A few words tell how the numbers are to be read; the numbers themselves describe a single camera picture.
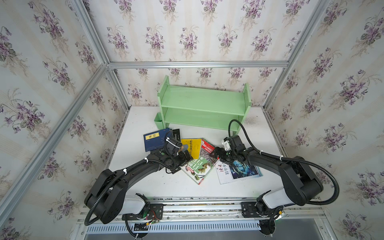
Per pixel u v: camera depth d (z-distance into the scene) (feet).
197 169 2.76
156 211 2.40
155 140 3.12
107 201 1.33
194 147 2.99
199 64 3.34
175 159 2.09
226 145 2.71
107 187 1.29
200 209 2.46
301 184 1.43
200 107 2.76
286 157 1.64
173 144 2.17
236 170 2.84
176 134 3.31
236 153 2.31
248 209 2.40
